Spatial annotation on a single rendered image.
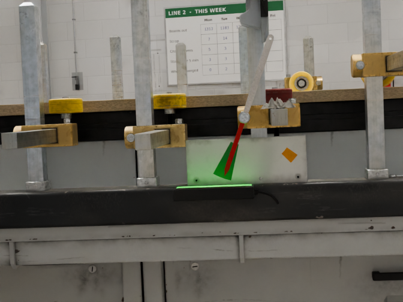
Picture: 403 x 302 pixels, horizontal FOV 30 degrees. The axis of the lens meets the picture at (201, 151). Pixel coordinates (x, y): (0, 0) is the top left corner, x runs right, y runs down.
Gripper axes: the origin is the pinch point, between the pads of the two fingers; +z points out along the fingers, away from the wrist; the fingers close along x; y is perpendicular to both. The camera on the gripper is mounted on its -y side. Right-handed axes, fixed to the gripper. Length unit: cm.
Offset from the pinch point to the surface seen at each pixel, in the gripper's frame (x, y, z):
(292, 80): -94, -9, 6
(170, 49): -738, 108, -61
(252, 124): -5.3, 3.7, 18.4
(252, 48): -6.1, 3.0, 2.0
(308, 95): -24.0, -9.6, 12.3
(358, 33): -715, -110, -67
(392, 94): -24.0, -29.3, 12.9
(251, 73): -6.1, 3.5, 7.3
